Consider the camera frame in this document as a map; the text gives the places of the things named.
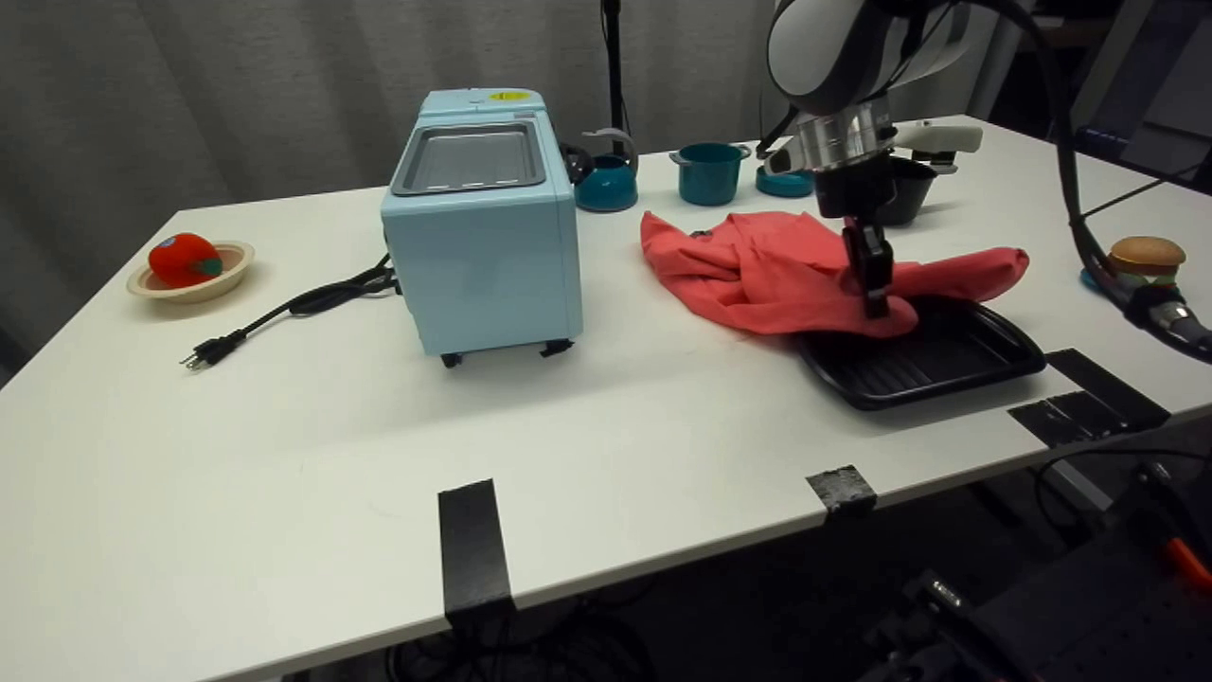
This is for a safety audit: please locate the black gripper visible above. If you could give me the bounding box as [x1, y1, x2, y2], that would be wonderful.
[810, 159, 902, 323]

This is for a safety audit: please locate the red cloth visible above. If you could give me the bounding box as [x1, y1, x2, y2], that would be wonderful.
[636, 209, 1036, 343]

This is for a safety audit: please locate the black pot with red knob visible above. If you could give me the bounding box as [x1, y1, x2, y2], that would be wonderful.
[889, 156, 949, 228]

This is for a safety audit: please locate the teal toy frying pan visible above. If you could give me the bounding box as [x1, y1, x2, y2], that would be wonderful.
[756, 163, 819, 199]

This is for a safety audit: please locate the black ridged grill tray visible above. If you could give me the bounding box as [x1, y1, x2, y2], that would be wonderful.
[793, 295, 1055, 414]

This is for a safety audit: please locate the teal toy pot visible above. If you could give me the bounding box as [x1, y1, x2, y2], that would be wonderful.
[667, 141, 756, 209]

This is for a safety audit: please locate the teal small plate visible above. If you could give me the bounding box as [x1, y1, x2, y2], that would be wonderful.
[1079, 262, 1120, 304]

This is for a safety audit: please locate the small black tape piece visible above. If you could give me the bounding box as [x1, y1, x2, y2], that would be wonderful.
[802, 463, 879, 515]

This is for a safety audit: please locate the teal toy kettle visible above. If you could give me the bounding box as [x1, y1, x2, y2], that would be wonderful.
[561, 123, 646, 217]

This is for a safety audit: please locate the toy burger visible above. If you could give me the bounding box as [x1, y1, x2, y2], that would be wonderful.
[1108, 232, 1190, 290]

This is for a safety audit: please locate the light blue toaster oven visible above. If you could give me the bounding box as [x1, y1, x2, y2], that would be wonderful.
[379, 83, 588, 371]

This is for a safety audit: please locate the long black tape strip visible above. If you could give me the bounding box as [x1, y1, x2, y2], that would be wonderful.
[437, 477, 520, 617]

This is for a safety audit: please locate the beige shallow bowl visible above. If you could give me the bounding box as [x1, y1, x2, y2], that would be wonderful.
[124, 238, 259, 307]

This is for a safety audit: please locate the red toy tomato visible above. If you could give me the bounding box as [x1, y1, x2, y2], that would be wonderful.
[145, 232, 228, 290]

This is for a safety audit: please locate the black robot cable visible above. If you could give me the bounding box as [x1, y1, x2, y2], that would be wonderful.
[980, 0, 1212, 367]

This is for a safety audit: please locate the black camera stand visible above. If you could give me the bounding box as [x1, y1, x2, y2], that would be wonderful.
[600, 0, 633, 133]

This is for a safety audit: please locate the orange handled tool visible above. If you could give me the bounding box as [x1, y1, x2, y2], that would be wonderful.
[1165, 533, 1212, 597]

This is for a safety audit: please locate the black oven power cord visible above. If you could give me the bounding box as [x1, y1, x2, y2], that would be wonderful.
[184, 255, 407, 371]

